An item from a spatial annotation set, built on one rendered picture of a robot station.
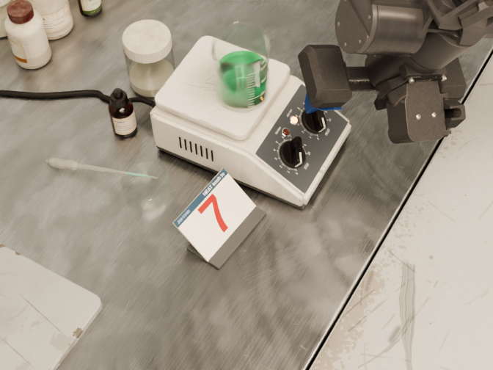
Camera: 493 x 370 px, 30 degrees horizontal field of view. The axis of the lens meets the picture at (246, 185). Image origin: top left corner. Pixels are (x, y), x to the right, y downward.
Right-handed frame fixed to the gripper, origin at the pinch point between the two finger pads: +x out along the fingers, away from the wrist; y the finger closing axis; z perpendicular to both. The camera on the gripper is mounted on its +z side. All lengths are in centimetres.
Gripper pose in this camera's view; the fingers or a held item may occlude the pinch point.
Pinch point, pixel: (358, 95)
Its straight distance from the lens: 99.0
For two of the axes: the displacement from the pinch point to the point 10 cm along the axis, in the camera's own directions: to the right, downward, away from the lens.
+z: 2.2, 9.4, -2.5
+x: -4.3, 3.3, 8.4
